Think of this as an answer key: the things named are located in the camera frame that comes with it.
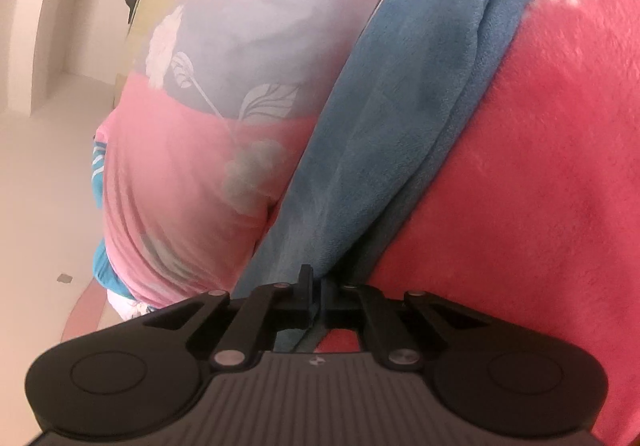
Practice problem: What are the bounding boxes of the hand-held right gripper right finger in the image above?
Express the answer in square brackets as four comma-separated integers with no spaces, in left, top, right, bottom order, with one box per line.
[321,282,493,369]

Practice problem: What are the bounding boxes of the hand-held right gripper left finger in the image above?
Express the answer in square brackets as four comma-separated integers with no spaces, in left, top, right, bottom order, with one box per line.
[143,266,320,369]

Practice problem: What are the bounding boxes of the blue fleece pants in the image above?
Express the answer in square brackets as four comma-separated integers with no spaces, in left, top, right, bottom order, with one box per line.
[235,0,566,354]

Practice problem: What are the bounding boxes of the pink grey floral rolled duvet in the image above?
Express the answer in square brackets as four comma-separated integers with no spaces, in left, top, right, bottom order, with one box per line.
[95,0,421,312]

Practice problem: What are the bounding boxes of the light pink cloth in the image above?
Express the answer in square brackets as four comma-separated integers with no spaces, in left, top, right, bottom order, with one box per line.
[107,288,151,322]

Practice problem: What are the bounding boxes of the teal printed blanket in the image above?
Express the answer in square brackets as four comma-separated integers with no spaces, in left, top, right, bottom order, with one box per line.
[90,136,136,302]

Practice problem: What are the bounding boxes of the red white floral fleece blanket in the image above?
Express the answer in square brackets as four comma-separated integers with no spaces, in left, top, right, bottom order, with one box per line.
[320,0,640,446]

